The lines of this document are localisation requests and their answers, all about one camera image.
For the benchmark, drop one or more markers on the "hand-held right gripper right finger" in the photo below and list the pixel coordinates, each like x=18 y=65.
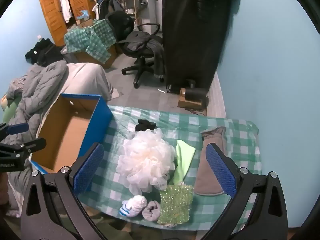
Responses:
x=221 y=170

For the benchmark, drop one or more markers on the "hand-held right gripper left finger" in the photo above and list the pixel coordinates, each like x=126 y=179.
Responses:
x=90 y=167

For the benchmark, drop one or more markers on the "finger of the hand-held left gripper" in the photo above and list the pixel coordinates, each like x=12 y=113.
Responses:
x=27 y=145
x=17 y=128

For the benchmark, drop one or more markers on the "light green cloth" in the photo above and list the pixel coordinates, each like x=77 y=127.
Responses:
x=183 y=155

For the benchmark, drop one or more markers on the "green sparkly scouring cloth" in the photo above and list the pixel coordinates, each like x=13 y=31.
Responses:
x=176 y=203

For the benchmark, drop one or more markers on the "white bath loofah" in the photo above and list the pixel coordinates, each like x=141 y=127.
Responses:
x=146 y=160

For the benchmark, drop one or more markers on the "white sock with blue stripes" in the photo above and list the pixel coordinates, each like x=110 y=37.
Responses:
x=133 y=205

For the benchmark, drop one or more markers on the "grey sock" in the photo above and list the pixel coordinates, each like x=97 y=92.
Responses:
x=151 y=211

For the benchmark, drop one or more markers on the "green pillow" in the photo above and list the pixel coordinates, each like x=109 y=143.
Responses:
x=10 y=110

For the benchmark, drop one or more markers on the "green checked tablecloth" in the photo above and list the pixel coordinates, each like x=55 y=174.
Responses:
x=240 y=135

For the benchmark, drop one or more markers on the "grey quilted jacket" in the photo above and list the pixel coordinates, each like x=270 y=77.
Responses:
x=42 y=87

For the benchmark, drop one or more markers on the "black sock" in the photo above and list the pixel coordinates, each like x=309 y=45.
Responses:
x=145 y=125

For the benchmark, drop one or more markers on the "small wooden box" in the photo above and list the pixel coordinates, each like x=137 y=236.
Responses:
x=186 y=103

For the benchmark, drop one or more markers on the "black hair dryer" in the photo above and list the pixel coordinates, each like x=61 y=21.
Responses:
x=196 y=93

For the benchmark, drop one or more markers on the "black bag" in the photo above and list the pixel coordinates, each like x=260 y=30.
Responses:
x=45 y=51

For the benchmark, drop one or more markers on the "beige bed sheet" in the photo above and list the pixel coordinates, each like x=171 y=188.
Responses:
x=87 y=80

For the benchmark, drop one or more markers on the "brown cardboard box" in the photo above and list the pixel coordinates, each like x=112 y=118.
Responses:
x=86 y=57

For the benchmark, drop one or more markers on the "green checked cloth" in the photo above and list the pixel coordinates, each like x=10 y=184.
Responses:
x=85 y=38

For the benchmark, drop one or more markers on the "wooden louvred wardrobe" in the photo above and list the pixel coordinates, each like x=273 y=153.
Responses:
x=51 y=17

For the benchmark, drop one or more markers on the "white hanging shirt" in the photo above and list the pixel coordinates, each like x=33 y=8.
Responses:
x=65 y=6

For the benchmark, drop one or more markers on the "dark jacket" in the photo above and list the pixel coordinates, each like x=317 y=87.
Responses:
x=150 y=46

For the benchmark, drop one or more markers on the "black fabric wardrobe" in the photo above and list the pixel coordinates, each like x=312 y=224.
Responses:
x=192 y=37

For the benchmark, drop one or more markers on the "black office chair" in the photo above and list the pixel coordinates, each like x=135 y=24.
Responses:
x=120 y=25

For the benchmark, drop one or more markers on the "clothes rack with dark clothes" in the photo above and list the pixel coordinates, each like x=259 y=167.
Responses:
x=107 y=7

